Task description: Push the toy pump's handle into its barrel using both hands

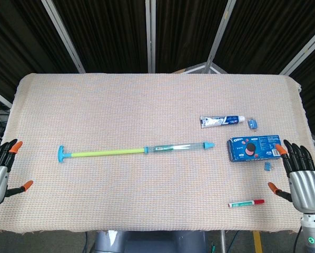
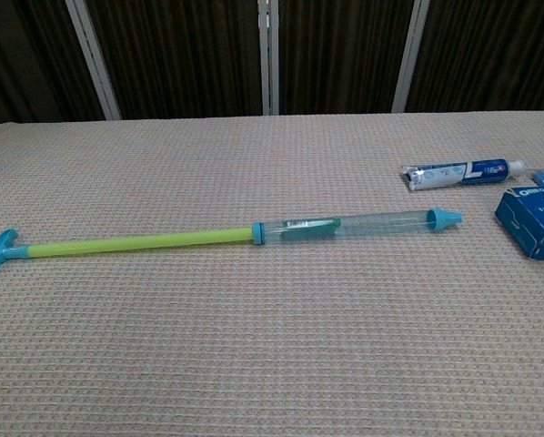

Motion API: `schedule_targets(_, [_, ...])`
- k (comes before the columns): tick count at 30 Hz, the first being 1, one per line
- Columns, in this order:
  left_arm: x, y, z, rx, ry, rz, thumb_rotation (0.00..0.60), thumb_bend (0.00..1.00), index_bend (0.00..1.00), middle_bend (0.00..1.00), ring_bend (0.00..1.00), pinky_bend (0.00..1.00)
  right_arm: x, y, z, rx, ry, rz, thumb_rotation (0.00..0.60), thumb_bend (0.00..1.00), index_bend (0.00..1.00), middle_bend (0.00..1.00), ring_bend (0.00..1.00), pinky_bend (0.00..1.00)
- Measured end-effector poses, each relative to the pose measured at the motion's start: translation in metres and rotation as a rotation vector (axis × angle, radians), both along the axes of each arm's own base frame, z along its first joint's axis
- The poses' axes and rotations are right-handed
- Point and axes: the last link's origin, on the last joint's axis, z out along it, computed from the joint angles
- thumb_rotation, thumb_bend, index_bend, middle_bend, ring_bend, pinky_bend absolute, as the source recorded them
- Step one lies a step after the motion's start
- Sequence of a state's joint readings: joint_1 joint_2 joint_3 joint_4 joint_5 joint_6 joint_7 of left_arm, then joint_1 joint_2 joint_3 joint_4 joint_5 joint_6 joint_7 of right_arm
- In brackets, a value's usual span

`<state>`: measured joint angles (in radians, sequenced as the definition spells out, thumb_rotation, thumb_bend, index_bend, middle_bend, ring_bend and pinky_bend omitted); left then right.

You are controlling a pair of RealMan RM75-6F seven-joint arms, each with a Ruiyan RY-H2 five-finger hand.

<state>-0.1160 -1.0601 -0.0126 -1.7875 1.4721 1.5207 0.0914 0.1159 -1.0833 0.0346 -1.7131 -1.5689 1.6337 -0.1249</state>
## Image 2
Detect dark brown screen panel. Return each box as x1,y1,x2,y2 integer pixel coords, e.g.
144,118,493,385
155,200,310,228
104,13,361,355
277,0,414,115
0,0,106,130
84,0,265,120
405,0,544,113

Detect white metal frame post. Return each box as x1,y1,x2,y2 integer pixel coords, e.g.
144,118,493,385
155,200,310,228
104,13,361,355
257,0,280,116
65,0,122,121
390,0,432,114

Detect blue white toothpaste tube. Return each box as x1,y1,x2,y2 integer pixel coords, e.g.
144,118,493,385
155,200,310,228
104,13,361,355
399,158,528,193

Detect beige woven tablecloth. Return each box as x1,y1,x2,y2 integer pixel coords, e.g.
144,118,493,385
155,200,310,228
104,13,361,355
0,108,544,437

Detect blue Oreo cookie box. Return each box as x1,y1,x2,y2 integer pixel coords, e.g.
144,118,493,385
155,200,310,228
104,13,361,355
494,180,544,261

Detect green and blue water pump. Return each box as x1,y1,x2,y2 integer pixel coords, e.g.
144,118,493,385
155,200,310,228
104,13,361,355
0,207,464,275

